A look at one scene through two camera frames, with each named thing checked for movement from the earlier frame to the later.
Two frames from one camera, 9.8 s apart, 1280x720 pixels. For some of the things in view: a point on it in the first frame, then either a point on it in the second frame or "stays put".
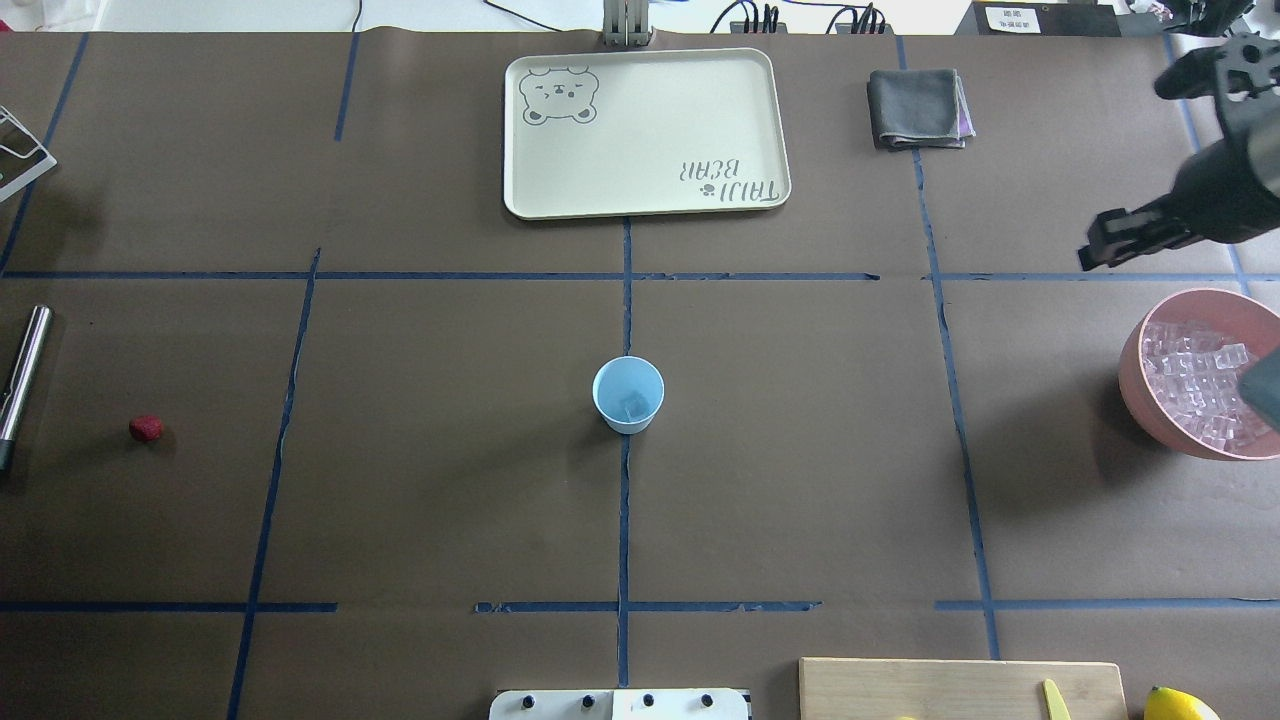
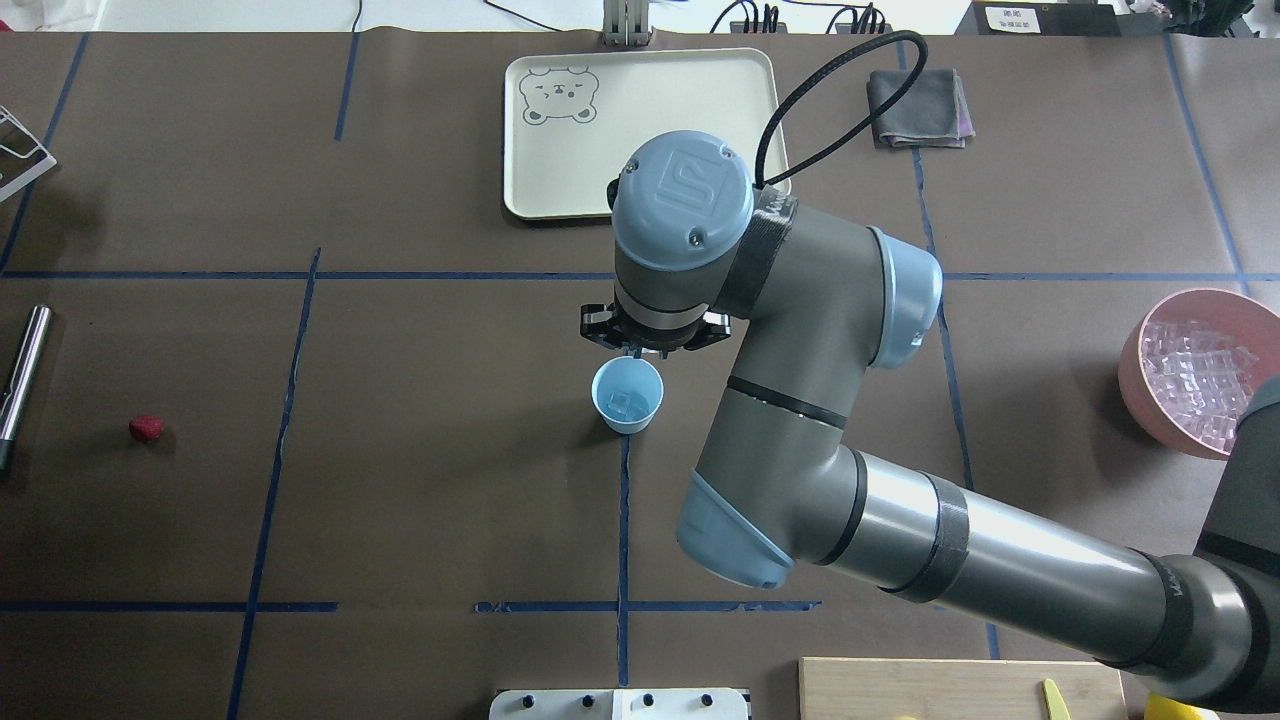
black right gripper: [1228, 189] -> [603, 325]
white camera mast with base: [645, 704] stays put
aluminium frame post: [626, 23] stays put
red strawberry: [145, 428] stays put
